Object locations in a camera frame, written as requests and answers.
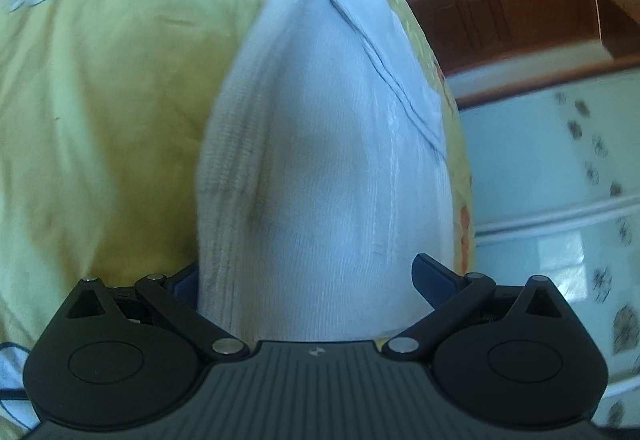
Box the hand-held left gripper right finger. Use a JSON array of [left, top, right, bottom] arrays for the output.
[[381, 252, 571, 363]]

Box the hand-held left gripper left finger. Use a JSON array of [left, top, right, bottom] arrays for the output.
[[65, 262, 251, 363]]

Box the white knit sweater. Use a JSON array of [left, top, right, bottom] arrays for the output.
[[195, 0, 448, 343]]

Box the white flowered wardrobe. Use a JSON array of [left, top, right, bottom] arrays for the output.
[[457, 70, 640, 428]]

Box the yellow printed bedsheet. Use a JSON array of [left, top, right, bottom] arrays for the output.
[[0, 0, 476, 440]]

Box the brown wooden door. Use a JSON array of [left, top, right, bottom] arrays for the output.
[[405, 0, 640, 109]]

